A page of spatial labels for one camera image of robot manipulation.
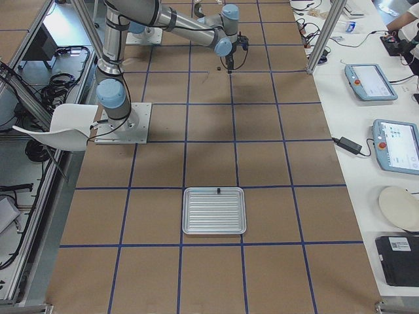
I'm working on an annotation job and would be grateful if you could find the blue teach pendant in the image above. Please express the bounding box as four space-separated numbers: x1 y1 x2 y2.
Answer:
344 63 398 101
372 119 418 175

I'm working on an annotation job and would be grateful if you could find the aluminium frame post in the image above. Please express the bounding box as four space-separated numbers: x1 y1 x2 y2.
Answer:
306 0 347 75

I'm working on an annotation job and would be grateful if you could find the black laptop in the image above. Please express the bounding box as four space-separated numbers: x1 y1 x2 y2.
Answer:
375 236 418 287

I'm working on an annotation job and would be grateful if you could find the white plastic chair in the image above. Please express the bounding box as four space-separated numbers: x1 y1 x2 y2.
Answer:
12 103 98 152

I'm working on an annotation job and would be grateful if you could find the black power adapter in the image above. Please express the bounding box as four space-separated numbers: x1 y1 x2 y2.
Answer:
332 137 362 155

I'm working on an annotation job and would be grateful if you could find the white plate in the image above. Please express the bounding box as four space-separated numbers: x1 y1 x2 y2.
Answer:
378 186 418 232

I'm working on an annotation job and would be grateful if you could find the near blue teach pendant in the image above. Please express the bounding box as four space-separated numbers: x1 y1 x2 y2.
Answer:
372 119 418 175

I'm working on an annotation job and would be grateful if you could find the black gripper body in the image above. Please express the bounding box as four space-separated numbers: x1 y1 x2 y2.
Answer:
225 35 249 65

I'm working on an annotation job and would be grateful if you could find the far blue teach pendant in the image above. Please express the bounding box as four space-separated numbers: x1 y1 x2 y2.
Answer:
344 63 398 101

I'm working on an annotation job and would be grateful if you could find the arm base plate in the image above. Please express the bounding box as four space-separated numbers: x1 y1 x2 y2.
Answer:
94 103 152 145
126 27 163 46

